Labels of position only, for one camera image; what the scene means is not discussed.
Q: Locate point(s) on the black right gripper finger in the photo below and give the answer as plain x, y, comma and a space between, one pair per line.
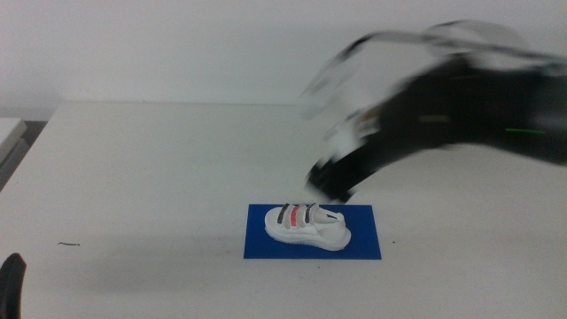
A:
350, 186
339, 170

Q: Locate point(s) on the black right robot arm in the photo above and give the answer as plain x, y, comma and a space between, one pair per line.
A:
500, 106

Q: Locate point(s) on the blue rectangular mat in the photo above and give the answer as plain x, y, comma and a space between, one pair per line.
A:
259, 243

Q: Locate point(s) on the white side table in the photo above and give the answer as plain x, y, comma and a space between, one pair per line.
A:
8, 133

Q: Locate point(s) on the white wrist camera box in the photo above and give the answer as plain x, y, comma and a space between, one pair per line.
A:
350, 137

